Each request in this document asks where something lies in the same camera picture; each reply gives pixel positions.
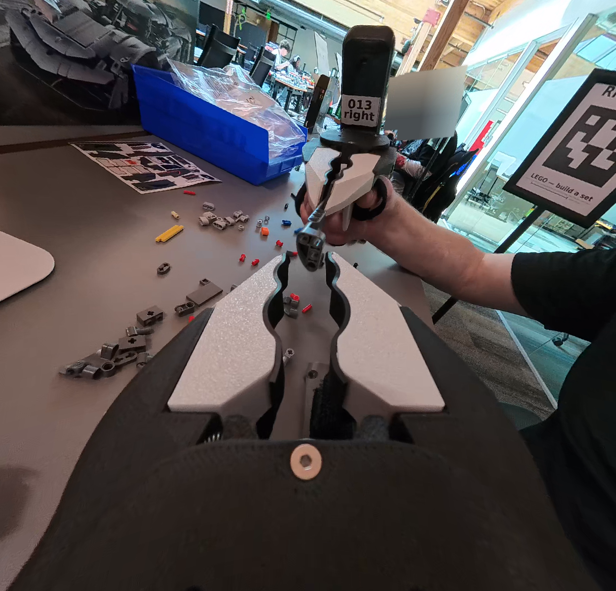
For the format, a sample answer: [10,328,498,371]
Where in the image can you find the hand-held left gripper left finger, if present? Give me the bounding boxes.
[167,252,292,438]

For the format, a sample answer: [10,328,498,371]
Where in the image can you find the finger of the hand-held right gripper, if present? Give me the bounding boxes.
[327,153,384,231]
[303,148,341,221]

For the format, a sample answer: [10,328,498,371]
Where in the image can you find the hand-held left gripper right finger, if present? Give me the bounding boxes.
[313,252,446,438]

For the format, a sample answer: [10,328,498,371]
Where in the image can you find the flat grey lego tile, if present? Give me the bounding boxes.
[185,278,224,308]

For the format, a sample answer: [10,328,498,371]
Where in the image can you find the pile of dark grey lego connectors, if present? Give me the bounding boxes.
[59,306,164,379]

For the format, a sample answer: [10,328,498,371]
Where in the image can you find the cluster of light grey lego bushes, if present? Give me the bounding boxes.
[198,201,251,231]

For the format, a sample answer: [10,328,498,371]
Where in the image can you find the dark cardboard set box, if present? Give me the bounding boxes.
[0,0,203,126]

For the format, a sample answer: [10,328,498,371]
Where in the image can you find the person's right hand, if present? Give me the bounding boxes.
[299,189,424,264]

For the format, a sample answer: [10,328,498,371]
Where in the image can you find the black office chair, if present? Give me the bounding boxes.
[197,23,241,69]
[250,47,277,89]

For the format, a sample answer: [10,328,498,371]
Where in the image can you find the crumpled clear plastic bags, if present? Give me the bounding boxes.
[166,58,306,161]

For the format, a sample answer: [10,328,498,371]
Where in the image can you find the blue plastic bin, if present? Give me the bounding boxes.
[132,64,309,186]

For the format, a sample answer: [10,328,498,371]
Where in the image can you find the sticker sheet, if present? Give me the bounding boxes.
[70,141,222,194]

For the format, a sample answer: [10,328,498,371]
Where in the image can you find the framed marker sign on stand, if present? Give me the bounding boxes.
[432,69,616,323]

